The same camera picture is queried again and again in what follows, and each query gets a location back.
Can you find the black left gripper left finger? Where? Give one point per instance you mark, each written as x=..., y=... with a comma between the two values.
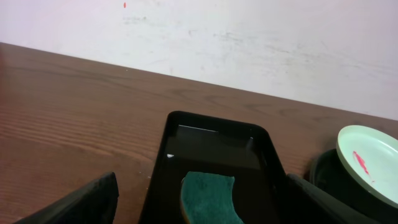
x=95, y=202

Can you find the black rectangular tray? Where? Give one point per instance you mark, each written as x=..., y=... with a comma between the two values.
x=198, y=143

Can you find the green plate with red stain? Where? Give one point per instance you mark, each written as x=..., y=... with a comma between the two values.
x=370, y=158

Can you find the green yellow sponge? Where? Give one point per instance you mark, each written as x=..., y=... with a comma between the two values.
x=207, y=198

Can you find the round black tray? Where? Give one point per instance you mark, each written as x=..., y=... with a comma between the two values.
x=329, y=175

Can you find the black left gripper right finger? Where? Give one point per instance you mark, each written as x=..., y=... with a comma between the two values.
x=306, y=203

